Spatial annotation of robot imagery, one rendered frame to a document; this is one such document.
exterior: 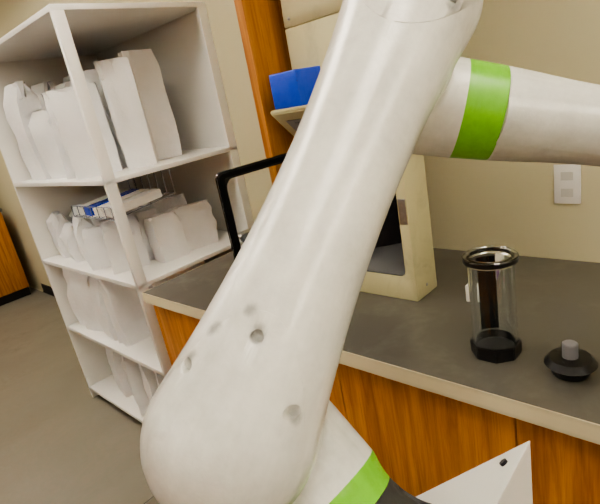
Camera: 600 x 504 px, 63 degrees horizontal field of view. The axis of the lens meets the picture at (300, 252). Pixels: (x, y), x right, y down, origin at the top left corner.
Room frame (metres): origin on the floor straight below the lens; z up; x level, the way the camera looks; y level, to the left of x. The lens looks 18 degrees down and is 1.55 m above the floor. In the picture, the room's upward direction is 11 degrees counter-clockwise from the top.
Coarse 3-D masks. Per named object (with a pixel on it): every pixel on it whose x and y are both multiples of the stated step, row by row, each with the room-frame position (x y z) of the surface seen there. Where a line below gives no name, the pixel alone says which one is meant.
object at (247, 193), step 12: (264, 168) 1.35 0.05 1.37; (276, 168) 1.37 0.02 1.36; (216, 180) 1.26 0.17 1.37; (240, 180) 1.30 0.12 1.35; (252, 180) 1.32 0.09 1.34; (264, 180) 1.34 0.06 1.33; (228, 192) 1.27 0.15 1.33; (240, 192) 1.29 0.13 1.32; (252, 192) 1.31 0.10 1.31; (264, 192) 1.34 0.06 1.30; (240, 204) 1.29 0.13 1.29; (252, 204) 1.31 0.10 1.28; (240, 216) 1.28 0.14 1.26; (252, 216) 1.30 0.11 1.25; (240, 228) 1.28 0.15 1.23; (240, 240) 1.27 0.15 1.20
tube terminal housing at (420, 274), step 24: (312, 24) 1.38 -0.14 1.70; (288, 48) 1.46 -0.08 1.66; (312, 48) 1.39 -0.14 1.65; (408, 168) 1.25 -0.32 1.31; (408, 192) 1.24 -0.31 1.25; (408, 216) 1.23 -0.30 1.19; (408, 240) 1.23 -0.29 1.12; (432, 240) 1.30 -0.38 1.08; (408, 264) 1.24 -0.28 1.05; (432, 264) 1.29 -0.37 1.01; (384, 288) 1.30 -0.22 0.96; (408, 288) 1.25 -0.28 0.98; (432, 288) 1.28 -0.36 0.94
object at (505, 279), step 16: (464, 256) 0.94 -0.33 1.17; (480, 256) 0.96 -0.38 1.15; (496, 256) 0.95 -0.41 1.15; (512, 256) 0.89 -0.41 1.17; (480, 272) 0.89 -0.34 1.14; (496, 272) 0.88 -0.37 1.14; (512, 272) 0.88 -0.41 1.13; (480, 288) 0.89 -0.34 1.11; (496, 288) 0.88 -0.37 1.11; (512, 288) 0.88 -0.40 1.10; (480, 304) 0.89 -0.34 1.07; (496, 304) 0.88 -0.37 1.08; (512, 304) 0.88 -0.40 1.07; (480, 320) 0.90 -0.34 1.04; (496, 320) 0.88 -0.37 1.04; (512, 320) 0.88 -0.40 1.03; (480, 336) 0.90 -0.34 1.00; (496, 336) 0.88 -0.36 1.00; (512, 336) 0.88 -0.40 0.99
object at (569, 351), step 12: (564, 348) 0.80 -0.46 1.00; (576, 348) 0.79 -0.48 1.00; (552, 360) 0.80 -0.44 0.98; (564, 360) 0.79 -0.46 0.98; (576, 360) 0.78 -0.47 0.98; (588, 360) 0.78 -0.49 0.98; (552, 372) 0.80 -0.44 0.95; (564, 372) 0.77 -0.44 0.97; (576, 372) 0.76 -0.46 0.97; (588, 372) 0.76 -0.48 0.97
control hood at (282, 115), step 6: (288, 108) 1.33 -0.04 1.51; (294, 108) 1.31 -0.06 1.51; (300, 108) 1.30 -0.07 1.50; (276, 114) 1.36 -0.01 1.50; (282, 114) 1.35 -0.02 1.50; (288, 114) 1.34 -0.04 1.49; (294, 114) 1.32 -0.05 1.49; (300, 114) 1.31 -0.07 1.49; (282, 120) 1.38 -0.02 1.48; (288, 126) 1.39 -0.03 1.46; (294, 132) 1.40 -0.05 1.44
